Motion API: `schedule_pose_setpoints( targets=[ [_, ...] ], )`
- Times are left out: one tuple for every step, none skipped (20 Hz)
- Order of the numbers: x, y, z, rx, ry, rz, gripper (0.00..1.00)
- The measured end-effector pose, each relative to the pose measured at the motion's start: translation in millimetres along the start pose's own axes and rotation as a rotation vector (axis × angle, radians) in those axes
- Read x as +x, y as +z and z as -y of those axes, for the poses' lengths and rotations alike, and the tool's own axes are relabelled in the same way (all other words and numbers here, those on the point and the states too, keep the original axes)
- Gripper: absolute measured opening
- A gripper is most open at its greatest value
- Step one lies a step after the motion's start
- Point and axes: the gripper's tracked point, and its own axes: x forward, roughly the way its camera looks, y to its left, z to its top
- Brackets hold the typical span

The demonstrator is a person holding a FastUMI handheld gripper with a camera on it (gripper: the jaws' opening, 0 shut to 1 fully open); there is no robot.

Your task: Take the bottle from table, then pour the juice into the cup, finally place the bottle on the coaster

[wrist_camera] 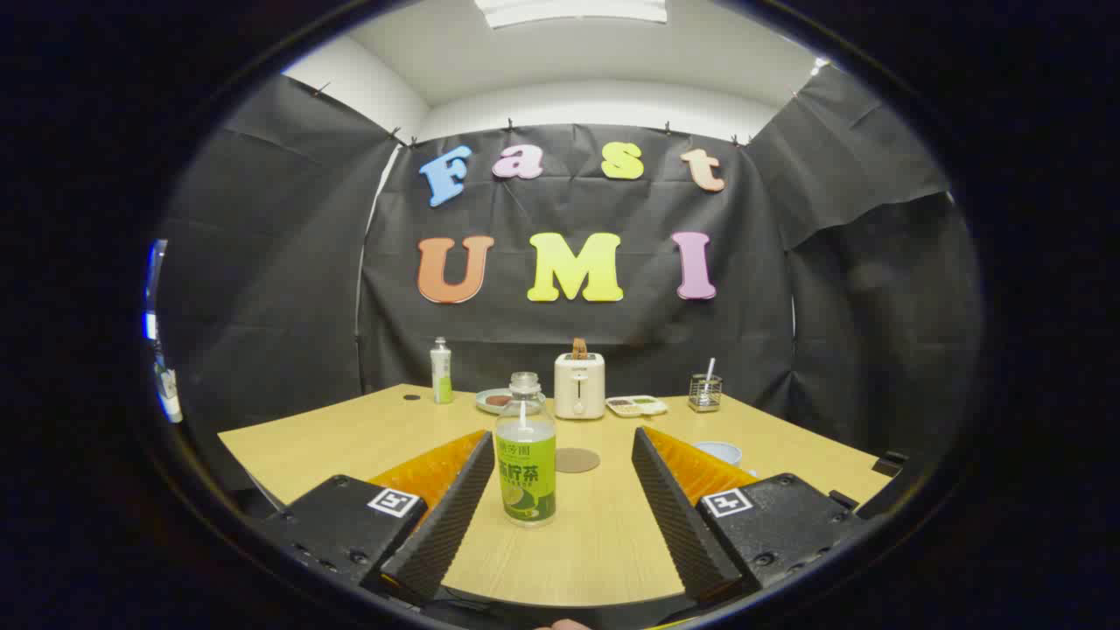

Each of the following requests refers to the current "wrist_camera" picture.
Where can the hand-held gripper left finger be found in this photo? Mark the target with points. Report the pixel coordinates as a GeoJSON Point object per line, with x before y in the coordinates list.
{"type": "Point", "coordinates": [455, 516]}

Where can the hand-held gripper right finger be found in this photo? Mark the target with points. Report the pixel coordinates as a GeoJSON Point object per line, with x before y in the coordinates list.
{"type": "Point", "coordinates": [674, 516]}

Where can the pale grey cup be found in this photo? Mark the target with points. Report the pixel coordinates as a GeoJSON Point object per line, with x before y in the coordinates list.
{"type": "Point", "coordinates": [722, 451]}

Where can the green label juice bottle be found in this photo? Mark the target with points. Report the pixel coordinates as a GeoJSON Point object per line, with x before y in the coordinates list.
{"type": "Point", "coordinates": [525, 472]}

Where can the round brown coaster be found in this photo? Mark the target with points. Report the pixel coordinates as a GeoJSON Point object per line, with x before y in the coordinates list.
{"type": "Point", "coordinates": [577, 460]}

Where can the small white green bottle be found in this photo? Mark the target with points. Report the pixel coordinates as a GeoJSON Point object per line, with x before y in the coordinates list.
{"type": "Point", "coordinates": [442, 376]}

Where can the pale green plate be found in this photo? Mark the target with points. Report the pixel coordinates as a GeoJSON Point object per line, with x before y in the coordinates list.
{"type": "Point", "coordinates": [484, 404]}

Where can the white divided grain tray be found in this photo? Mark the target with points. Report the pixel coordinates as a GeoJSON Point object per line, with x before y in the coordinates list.
{"type": "Point", "coordinates": [636, 406]}

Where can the wooden table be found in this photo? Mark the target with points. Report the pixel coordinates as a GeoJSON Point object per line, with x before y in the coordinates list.
{"type": "Point", "coordinates": [350, 437]}

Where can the cream toaster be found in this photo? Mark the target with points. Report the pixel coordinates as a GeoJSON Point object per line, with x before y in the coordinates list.
{"type": "Point", "coordinates": [579, 389]}

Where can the brown bread slice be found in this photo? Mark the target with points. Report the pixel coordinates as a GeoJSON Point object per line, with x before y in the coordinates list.
{"type": "Point", "coordinates": [579, 348]}

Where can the black table clamp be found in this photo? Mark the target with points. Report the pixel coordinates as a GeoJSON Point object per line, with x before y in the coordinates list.
{"type": "Point", "coordinates": [891, 464]}

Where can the ceiling light panel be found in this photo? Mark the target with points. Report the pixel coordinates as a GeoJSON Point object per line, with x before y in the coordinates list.
{"type": "Point", "coordinates": [569, 10]}

